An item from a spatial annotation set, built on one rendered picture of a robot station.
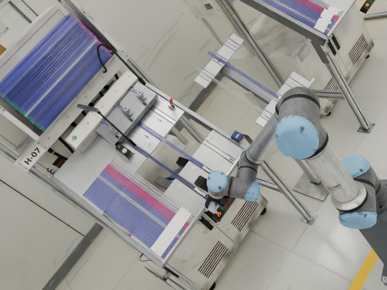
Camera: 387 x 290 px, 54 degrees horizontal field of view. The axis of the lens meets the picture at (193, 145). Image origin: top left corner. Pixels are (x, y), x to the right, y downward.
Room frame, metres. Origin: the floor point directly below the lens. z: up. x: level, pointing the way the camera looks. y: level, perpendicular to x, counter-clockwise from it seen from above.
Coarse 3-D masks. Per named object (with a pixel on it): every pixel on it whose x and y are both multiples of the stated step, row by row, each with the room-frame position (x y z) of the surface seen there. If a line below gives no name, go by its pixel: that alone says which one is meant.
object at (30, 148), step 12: (0, 0) 1.92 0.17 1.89; (72, 0) 1.92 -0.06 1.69; (72, 12) 2.07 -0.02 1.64; (84, 12) 1.91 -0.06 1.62; (84, 24) 2.07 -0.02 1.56; (96, 24) 1.92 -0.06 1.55; (96, 36) 2.07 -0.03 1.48; (108, 36) 1.92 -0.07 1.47; (108, 48) 2.02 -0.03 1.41; (108, 60) 1.90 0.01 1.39; (0, 108) 1.75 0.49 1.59; (12, 120) 1.75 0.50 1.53; (36, 132) 1.86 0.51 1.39; (24, 144) 1.85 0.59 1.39; (36, 144) 1.78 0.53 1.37; (24, 156) 1.76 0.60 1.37; (36, 156) 1.77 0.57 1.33; (156, 180) 1.96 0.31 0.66; (168, 180) 1.87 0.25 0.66; (264, 180) 1.68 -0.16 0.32; (156, 276) 1.29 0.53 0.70; (180, 276) 1.59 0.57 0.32; (192, 288) 1.46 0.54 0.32
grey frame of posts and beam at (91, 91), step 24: (120, 48) 1.96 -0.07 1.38; (144, 72) 1.99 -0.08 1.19; (72, 120) 1.84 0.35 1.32; (0, 144) 1.78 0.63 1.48; (48, 144) 1.79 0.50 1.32; (24, 168) 1.75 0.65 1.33; (264, 168) 1.51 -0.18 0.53; (288, 192) 1.51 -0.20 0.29; (96, 216) 1.78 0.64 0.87; (312, 216) 1.51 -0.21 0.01
